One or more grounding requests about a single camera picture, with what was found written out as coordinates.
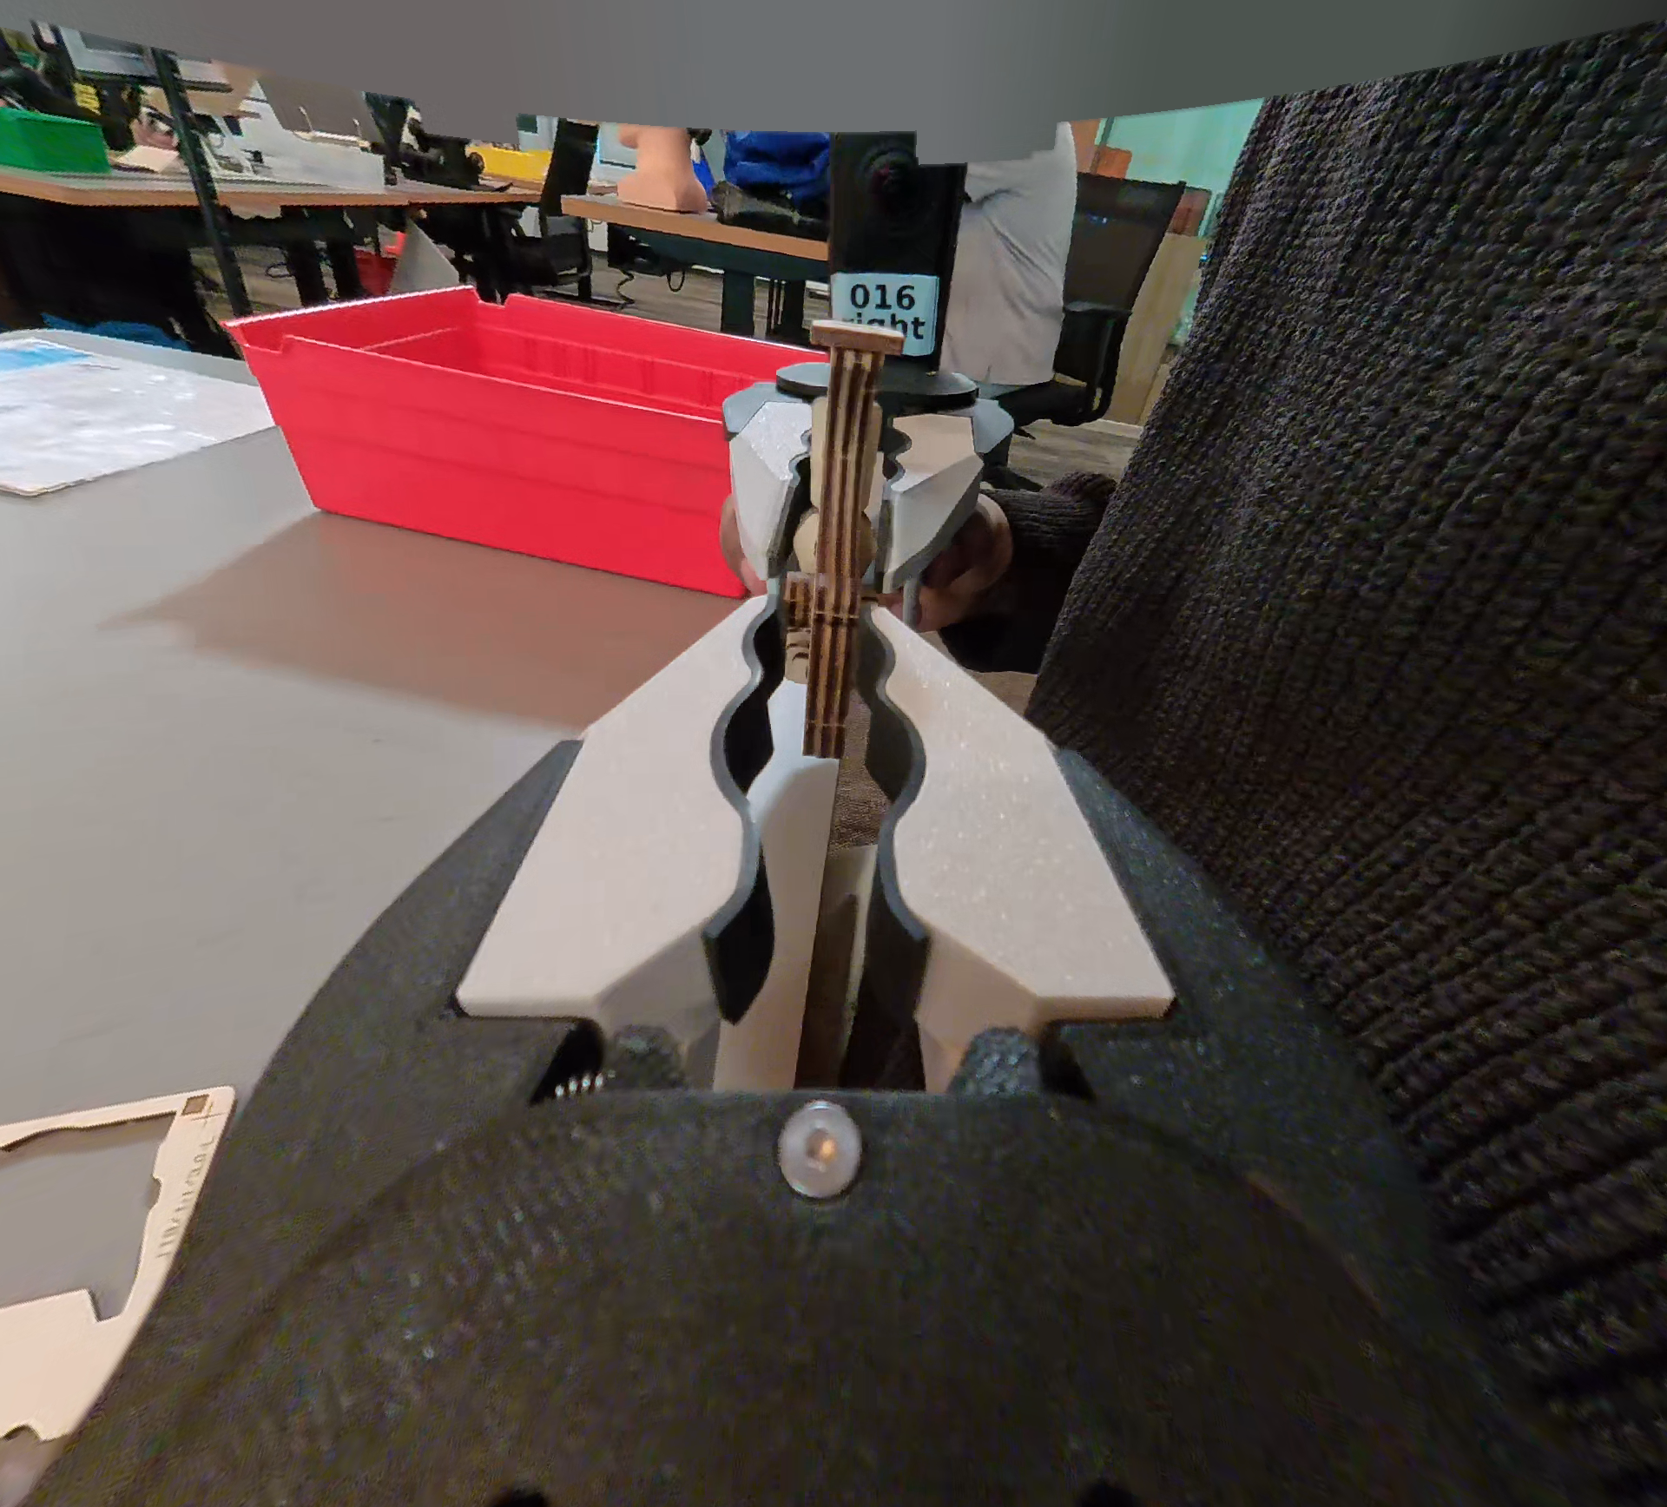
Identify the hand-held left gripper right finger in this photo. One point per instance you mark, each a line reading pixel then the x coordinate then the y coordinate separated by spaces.
pixel 1029 881

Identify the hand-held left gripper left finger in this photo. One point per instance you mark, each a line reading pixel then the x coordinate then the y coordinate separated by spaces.
pixel 614 881

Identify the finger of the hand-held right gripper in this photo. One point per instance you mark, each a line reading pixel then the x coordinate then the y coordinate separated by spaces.
pixel 938 479
pixel 769 479

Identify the wooden puzzle model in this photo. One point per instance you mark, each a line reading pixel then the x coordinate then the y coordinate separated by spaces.
pixel 833 622

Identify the person's right forearm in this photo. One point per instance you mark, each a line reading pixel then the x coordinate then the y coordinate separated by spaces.
pixel 1041 544

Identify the grey desk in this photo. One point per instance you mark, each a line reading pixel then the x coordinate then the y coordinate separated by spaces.
pixel 261 686

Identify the person's right hand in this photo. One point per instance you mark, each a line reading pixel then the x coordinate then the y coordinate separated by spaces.
pixel 970 572

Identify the black bag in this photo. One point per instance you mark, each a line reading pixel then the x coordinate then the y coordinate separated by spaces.
pixel 783 211

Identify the blue cloth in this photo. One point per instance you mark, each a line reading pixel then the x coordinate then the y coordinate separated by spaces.
pixel 774 160

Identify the wooden side table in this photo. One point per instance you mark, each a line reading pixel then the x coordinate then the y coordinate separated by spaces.
pixel 677 218

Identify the black mesh office chair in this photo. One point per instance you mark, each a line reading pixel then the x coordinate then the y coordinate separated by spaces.
pixel 1120 244

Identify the mannequin head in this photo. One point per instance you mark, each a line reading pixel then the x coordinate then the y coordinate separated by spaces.
pixel 665 180

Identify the red plastic bin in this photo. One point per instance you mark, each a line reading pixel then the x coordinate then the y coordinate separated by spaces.
pixel 456 439

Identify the yellow plastic bin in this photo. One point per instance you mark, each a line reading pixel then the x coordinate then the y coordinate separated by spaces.
pixel 515 168

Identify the long wooden table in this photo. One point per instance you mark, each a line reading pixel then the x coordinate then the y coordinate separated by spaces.
pixel 326 191

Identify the laminated paper sheet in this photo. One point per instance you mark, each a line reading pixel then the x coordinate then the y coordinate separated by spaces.
pixel 103 414

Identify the punched wooden puzzle sheet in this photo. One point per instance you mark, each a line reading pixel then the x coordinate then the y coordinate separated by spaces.
pixel 53 1339

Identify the green plastic bin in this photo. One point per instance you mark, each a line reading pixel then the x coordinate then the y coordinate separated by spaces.
pixel 53 142

